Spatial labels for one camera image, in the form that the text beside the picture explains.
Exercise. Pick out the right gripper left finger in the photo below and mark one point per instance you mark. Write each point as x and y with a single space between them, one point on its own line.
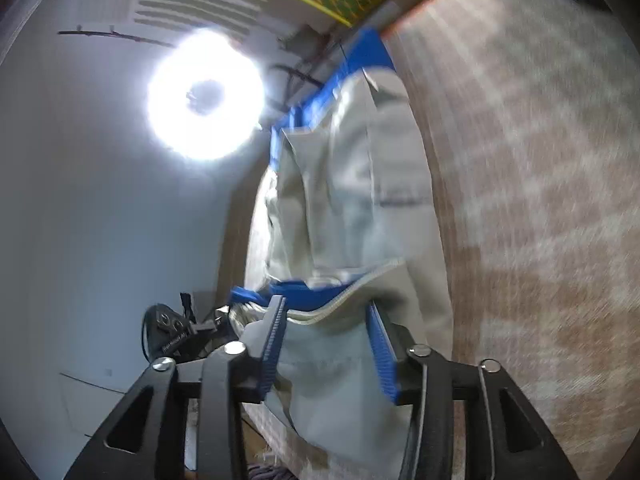
263 340

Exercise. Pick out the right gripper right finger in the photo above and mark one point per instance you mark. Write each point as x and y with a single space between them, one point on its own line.
389 343

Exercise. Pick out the grey and blue jacket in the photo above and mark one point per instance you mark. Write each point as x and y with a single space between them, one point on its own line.
349 221

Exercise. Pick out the black metal clothes rack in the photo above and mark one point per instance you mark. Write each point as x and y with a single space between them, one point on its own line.
205 45

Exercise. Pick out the plaid bed blanket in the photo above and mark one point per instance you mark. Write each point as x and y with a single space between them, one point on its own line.
529 110

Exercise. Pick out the ring light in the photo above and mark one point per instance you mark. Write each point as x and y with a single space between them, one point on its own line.
199 112

